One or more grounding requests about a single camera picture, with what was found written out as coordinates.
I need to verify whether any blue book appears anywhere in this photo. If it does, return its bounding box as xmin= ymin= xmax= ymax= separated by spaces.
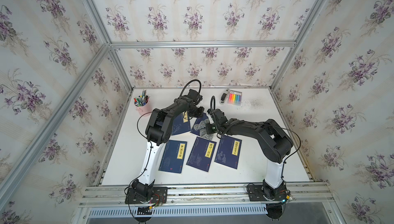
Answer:
xmin=191 ymin=113 xmax=209 ymax=138
xmin=172 ymin=112 xmax=191 ymax=135
xmin=159 ymin=140 xmax=187 ymax=174
xmin=186 ymin=137 xmax=216 ymax=172
xmin=214 ymin=135 xmax=242 ymax=169

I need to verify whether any grey striped cleaning cloth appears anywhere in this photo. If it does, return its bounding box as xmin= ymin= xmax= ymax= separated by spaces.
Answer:
xmin=194 ymin=119 xmax=213 ymax=141

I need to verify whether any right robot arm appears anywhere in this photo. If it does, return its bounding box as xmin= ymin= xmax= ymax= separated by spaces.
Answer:
xmin=206 ymin=118 xmax=294 ymax=199

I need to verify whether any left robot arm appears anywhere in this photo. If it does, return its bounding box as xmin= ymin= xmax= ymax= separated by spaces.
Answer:
xmin=129 ymin=94 xmax=204 ymax=195

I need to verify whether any grey black stapler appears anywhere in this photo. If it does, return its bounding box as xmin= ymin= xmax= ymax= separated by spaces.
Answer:
xmin=220 ymin=89 xmax=229 ymax=104

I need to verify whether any clear box of highlighters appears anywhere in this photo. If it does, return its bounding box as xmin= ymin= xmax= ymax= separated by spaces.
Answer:
xmin=227 ymin=90 xmax=242 ymax=106

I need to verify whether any pink pen cup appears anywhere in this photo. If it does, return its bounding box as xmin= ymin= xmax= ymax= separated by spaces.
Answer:
xmin=133 ymin=90 xmax=152 ymax=115

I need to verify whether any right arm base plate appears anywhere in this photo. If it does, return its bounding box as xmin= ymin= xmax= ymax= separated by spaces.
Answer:
xmin=246 ymin=182 xmax=290 ymax=202

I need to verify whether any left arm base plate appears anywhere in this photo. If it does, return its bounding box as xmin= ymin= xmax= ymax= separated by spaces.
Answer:
xmin=125 ymin=187 xmax=168 ymax=205

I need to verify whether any aluminium rail frame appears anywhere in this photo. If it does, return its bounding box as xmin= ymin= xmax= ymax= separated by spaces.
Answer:
xmin=74 ymin=182 xmax=339 ymax=224

